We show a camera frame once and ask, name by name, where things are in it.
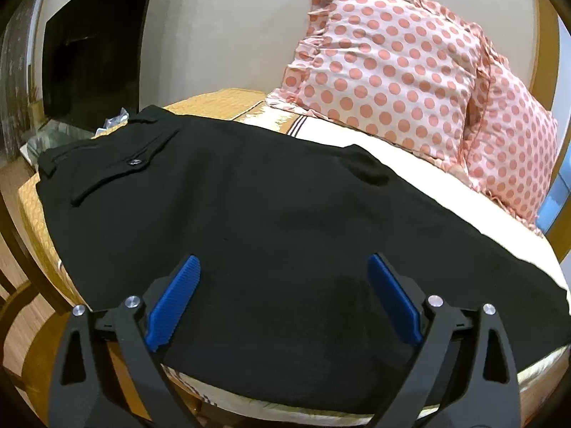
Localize left polka dot pillow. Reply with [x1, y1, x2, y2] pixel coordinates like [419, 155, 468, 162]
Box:
[266, 0, 482, 170]

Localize right polka dot pillow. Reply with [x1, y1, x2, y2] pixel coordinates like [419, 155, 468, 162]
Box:
[462, 36, 559, 228]

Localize bedside table clutter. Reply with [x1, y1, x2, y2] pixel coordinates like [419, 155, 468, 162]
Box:
[20, 108, 130, 168]

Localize black television screen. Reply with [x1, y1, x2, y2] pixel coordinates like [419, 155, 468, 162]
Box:
[42, 0, 149, 132]

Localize polka dot pillow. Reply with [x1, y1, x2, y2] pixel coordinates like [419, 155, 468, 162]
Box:
[266, 0, 482, 170]
[462, 36, 559, 228]

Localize wooden headboard frame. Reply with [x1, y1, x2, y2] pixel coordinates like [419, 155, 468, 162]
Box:
[531, 0, 570, 261]

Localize cream patterned bedspread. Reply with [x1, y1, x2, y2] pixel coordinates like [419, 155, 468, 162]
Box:
[19, 89, 570, 426]

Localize black pants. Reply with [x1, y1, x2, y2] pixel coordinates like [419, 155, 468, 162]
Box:
[35, 104, 571, 416]

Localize blue glass window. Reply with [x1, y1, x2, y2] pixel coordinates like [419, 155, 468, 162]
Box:
[536, 147, 571, 235]

